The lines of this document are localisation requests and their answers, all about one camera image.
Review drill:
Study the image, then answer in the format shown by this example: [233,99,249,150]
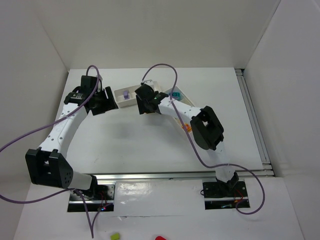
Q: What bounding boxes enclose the purple lego brick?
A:
[123,90,130,100]

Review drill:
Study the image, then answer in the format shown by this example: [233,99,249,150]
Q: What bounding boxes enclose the teal square lego brick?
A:
[171,92,181,99]

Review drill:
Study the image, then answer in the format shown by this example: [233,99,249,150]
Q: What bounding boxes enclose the round orange patterned lego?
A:
[184,124,192,133]

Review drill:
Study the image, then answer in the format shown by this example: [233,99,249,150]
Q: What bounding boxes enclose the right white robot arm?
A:
[135,83,239,192]

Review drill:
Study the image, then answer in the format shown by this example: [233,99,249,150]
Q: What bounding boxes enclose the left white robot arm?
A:
[25,75,118,199]

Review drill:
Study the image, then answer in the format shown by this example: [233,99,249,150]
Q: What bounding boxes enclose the left white divided tray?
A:
[113,81,162,108]

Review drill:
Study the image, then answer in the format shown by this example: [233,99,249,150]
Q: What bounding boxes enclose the white divided tray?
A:
[165,86,199,132]
[113,81,162,108]

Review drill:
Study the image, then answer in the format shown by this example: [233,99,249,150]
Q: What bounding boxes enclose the right white divided tray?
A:
[165,86,199,132]

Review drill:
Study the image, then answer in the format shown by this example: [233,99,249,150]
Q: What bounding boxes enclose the red object at edge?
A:
[154,235,167,240]

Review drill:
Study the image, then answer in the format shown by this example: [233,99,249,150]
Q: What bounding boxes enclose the green lego outside workspace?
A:
[110,232,121,240]

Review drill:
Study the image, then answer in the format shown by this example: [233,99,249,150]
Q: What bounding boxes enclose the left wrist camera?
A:
[97,78,103,92]

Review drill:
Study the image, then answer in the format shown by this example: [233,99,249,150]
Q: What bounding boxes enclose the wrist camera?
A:
[140,79,154,87]
[97,78,103,92]

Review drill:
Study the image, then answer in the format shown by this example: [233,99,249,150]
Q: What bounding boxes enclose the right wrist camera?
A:
[140,79,154,87]

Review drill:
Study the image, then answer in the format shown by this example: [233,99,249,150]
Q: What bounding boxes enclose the aluminium front rail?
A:
[74,170,218,181]

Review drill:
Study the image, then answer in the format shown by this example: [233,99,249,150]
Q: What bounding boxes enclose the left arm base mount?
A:
[67,183,116,213]

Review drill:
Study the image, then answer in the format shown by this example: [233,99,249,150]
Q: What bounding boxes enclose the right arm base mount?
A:
[200,180,250,210]

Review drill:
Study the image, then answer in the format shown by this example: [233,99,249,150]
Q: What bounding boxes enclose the aluminium side rail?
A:
[234,68,275,177]

